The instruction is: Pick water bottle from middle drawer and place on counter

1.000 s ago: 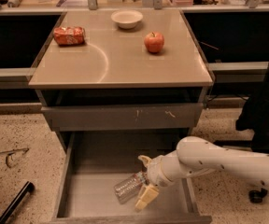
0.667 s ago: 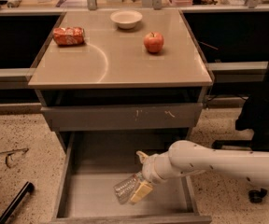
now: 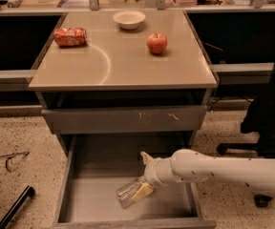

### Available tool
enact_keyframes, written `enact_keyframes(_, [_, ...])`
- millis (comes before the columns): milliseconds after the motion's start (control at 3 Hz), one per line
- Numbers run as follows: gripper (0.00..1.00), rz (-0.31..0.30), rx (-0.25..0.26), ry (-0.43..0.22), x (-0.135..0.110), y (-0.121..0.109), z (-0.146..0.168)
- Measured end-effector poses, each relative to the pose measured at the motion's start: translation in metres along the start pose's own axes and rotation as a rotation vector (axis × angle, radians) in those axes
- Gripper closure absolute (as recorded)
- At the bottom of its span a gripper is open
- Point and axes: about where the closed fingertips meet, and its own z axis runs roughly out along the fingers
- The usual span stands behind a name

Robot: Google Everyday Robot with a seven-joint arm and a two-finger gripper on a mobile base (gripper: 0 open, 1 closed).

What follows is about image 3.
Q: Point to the clear plastic water bottle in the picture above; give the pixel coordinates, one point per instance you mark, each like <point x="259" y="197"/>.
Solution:
<point x="124" y="194"/>

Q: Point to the black chair leg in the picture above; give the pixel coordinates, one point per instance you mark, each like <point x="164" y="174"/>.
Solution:
<point x="27" y="193"/>

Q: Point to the grey drawer cabinet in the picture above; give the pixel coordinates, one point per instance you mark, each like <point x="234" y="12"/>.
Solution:
<point x="115" y="85"/>

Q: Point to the white ceramic bowl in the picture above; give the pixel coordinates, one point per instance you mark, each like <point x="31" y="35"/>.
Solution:
<point x="129" y="19"/>

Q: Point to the open grey middle drawer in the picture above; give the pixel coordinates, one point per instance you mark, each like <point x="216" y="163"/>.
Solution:
<point x="98" y="165"/>

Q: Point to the crushed orange soda can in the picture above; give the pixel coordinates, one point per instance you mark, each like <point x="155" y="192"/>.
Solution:
<point x="69" y="37"/>

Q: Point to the metal grabber tool on floor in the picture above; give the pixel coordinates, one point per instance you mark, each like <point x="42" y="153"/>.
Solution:
<point x="9" y="158"/>

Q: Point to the black office chair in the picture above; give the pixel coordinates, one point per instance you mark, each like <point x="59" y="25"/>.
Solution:
<point x="260" y="118"/>

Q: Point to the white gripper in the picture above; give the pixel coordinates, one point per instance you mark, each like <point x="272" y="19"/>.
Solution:
<point x="153" y="173"/>

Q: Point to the red apple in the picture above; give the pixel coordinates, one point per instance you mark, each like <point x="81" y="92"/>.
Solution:
<point x="157" y="43"/>

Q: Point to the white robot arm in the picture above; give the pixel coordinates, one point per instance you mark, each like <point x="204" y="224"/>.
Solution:
<point x="184" y="165"/>

